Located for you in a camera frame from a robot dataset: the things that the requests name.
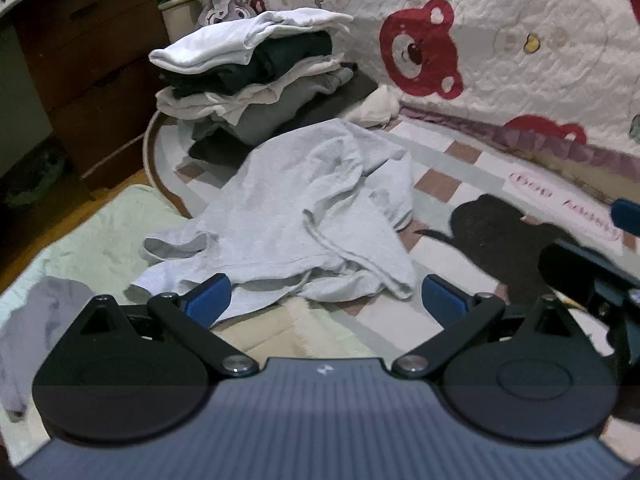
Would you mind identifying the white quilt with red bears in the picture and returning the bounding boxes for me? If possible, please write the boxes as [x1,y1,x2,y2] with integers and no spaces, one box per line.
[240,0,640,196]

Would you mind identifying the grey cloth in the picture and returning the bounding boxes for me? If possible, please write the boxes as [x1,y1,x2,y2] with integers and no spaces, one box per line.
[0,277,101,417]

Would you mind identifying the dark green bag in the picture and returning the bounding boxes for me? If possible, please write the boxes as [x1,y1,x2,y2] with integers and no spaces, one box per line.
[0,144,67,207]

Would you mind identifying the stack of folded clothes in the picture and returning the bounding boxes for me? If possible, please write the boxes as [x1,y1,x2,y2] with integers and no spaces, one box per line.
[149,9,402,168]

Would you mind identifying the light grey hoodie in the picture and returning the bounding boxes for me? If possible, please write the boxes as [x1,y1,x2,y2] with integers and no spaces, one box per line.
[129,119,418,325]

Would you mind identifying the cream bin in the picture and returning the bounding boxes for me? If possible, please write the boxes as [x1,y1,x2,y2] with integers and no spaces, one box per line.
[159,0,206,47]

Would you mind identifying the checkered round rug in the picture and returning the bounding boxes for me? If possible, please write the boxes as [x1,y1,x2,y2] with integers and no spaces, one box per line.
[142,105,640,411]

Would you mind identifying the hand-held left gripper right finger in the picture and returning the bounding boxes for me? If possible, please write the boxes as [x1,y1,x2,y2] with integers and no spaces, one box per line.
[391,275,577,378]

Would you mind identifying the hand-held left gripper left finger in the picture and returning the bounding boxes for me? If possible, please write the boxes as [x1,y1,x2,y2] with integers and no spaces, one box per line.
[75,274,259,378]

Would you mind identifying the pale green mat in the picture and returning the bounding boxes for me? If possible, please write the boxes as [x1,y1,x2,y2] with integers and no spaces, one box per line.
[0,184,361,411]

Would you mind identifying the brown wooden drawer cabinet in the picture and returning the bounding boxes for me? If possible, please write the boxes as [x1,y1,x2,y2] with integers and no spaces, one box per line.
[12,0,172,192]

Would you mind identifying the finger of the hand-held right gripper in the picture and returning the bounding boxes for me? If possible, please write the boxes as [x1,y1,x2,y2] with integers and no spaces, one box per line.
[610,199,640,237]
[538,240,601,306]

